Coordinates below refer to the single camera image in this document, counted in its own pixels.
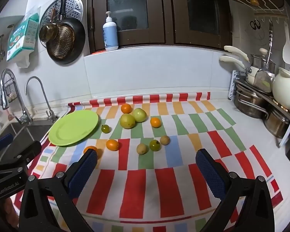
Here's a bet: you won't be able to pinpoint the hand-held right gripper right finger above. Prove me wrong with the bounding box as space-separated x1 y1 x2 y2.
195 148 276 232

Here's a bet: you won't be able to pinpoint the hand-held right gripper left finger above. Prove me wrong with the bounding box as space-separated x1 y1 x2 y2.
19 148 98 232

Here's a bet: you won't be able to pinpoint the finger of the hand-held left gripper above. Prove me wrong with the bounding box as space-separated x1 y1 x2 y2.
0 140 42 167
0 133 14 159

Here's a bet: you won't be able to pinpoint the green plate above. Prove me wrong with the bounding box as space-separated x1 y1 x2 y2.
48 110 99 147

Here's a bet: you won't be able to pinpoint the person's left hand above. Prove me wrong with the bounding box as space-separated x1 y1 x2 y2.
5 197 19 230

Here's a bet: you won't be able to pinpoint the steel sink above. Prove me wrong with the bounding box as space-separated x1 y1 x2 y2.
0 119 54 160

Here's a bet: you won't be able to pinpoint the tall chrome kitchen faucet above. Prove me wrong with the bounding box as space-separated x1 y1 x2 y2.
0 68 33 126

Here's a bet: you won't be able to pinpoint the slim gooseneck faucet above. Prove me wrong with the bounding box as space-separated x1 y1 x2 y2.
25 76 60 123

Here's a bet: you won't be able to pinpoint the striped colourful tablecloth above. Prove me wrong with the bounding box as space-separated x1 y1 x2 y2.
13 92 284 232

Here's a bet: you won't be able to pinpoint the green apple front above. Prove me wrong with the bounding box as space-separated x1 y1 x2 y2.
120 113 136 129

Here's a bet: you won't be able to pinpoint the green pear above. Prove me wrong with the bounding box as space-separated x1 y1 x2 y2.
132 108 147 123

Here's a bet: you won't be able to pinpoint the large steel pot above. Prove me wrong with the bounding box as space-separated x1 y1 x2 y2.
233 87 269 119

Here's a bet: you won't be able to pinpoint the white plastic bag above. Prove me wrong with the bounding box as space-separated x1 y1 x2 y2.
16 51 38 68

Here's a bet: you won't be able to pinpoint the white plastic board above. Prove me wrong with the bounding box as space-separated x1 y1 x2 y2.
228 70 247 100

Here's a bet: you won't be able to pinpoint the steel pots on rack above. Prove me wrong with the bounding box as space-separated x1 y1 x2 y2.
233 77 290 118

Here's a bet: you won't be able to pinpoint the teal tissue pack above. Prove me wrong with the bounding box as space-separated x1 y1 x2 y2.
6 13 40 62

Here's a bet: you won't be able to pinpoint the metal spatula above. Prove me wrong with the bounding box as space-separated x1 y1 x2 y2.
253 20 276 93

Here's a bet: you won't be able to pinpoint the brass colander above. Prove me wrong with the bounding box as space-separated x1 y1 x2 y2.
48 24 76 59

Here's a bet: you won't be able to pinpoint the white kettle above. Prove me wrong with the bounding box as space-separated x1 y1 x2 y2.
272 68 290 112

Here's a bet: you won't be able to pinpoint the black frying pan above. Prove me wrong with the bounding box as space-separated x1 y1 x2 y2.
45 0 86 65

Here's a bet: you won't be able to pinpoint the small brass pot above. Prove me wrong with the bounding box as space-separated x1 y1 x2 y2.
39 8 59 43

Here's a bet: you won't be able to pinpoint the steel pot with lid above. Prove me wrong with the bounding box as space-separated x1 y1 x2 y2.
251 48 276 73

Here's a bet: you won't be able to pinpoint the white blue pump bottle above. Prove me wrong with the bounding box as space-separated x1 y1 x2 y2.
102 11 119 51

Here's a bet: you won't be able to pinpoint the white rice paddle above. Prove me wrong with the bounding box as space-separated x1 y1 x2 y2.
282 22 290 65

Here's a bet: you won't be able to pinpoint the silver steamer plate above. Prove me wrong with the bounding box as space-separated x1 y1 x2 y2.
40 0 84 47

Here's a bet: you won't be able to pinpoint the brown wooden window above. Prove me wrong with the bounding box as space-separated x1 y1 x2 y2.
169 0 232 50
83 0 172 56

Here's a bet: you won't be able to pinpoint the black wire basket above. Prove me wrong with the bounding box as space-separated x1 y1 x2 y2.
0 78 18 107

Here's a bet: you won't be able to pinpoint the cream-handled saucepan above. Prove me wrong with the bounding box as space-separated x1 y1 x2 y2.
223 45 251 65
219 55 252 75

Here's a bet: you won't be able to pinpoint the white wire hook rack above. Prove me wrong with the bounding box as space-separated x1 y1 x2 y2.
226 0 289 21

